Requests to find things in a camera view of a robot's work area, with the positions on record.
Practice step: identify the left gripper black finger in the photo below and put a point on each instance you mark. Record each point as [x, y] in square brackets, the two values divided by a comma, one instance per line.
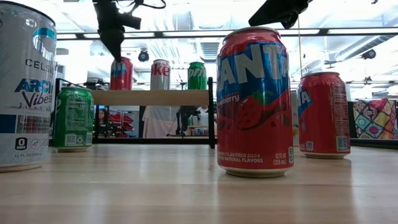
[118, 40]
[109, 39]

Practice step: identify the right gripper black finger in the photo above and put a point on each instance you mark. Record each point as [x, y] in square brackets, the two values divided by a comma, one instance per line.
[290, 21]
[276, 11]

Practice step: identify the red Fanta strawberry can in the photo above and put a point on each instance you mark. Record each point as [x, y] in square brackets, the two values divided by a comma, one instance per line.
[121, 77]
[255, 124]
[323, 118]

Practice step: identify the silver Diet Coke can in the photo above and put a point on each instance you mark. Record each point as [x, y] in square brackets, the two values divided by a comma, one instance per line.
[160, 74]

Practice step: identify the green Sprite can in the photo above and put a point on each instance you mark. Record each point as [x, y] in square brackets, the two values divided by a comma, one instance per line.
[197, 77]
[73, 121]

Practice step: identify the shelf with bottles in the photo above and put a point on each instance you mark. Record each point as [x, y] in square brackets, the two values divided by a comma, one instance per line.
[196, 130]

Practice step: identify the black overhead crossbar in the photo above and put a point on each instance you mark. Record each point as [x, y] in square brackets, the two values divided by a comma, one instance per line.
[186, 33]

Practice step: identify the white Celsius Arctic Vibe can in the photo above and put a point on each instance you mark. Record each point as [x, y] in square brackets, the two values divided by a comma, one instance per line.
[25, 93]

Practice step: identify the colourful patchwork quilt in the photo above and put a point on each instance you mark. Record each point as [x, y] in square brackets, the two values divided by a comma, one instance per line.
[376, 119]

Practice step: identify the black ceiling camera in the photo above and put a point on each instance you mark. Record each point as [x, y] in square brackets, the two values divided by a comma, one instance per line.
[143, 56]
[369, 54]

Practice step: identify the wooden shelf black metal frame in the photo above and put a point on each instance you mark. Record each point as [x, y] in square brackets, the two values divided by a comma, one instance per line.
[149, 98]

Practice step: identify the grey ceiling duct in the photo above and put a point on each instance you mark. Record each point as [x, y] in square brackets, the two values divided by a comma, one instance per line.
[373, 42]

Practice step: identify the black aluminium table frame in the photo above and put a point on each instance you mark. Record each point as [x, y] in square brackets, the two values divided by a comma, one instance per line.
[373, 143]

